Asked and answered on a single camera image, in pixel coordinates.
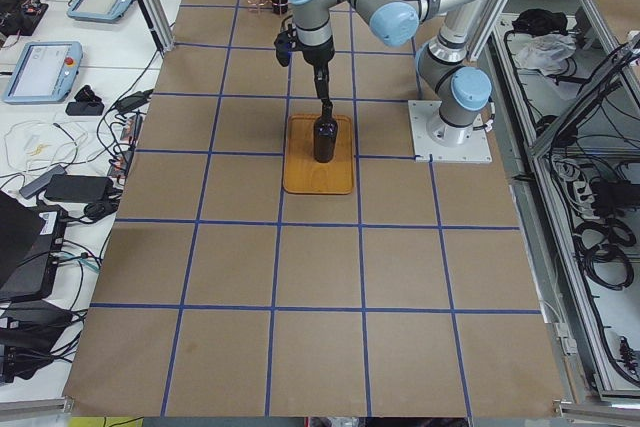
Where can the teach pendant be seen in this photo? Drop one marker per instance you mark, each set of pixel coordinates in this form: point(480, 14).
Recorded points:
point(104, 11)
point(45, 73)

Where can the black laptop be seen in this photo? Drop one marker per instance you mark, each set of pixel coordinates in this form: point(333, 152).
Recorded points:
point(30, 239)

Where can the wooden tray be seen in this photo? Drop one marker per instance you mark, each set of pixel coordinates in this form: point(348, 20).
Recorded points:
point(303, 174)

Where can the white crumpled cloth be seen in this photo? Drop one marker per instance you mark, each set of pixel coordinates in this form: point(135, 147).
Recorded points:
point(547, 54)

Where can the black power adapter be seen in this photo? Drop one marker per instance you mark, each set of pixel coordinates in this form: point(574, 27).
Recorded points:
point(77, 188)

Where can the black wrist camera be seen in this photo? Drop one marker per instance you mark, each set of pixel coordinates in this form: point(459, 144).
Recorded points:
point(285, 43)

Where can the far teach pendant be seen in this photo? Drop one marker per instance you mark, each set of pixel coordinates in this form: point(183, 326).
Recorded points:
point(104, 11)

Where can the near teach pendant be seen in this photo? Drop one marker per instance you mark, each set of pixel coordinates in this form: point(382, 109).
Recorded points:
point(45, 73)

